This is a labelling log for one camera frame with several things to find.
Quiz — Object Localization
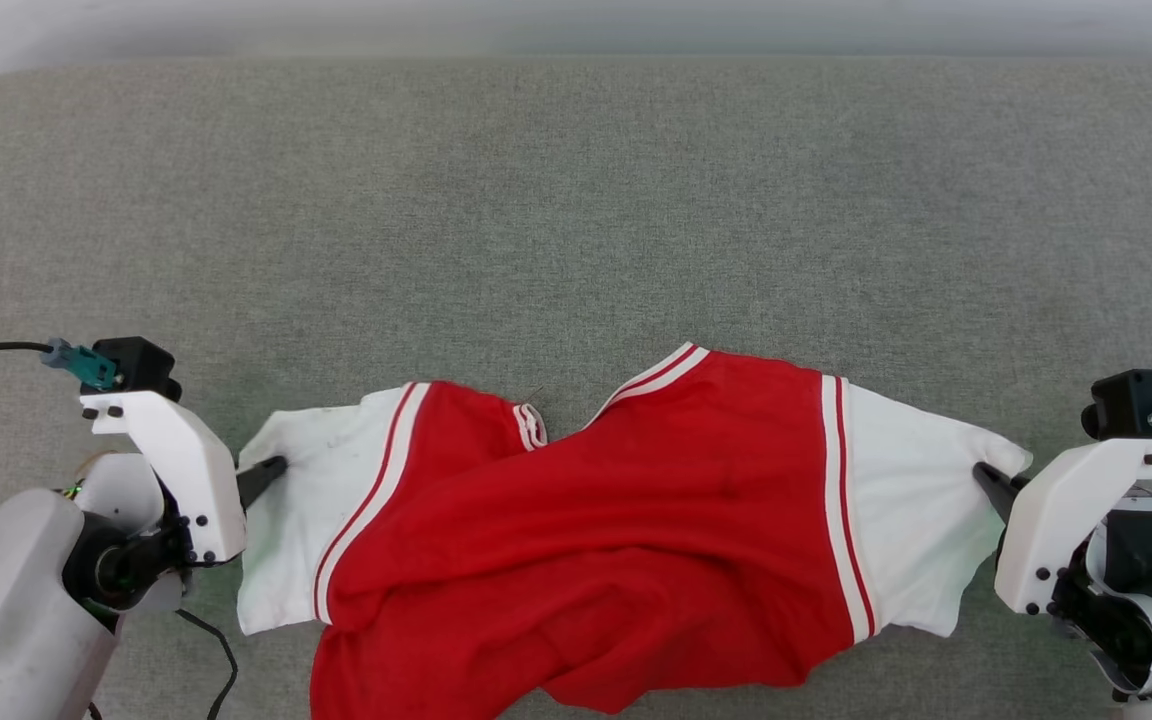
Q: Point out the left camera cable, teal plug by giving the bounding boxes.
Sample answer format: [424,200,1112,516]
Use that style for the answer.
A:
[0,338,119,391]

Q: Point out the red and white jersey shirt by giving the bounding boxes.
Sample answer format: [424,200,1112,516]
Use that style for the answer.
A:
[236,342,1034,720]

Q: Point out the grey fabric sofa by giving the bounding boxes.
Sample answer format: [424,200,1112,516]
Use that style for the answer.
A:
[0,55,1152,720]

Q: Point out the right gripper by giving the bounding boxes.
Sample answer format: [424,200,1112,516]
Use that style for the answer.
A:
[972,461,1152,703]

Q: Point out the thin black left gripper cable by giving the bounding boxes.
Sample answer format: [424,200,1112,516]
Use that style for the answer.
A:
[86,608,239,720]

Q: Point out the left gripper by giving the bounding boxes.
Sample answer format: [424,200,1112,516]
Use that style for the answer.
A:
[61,453,289,615]

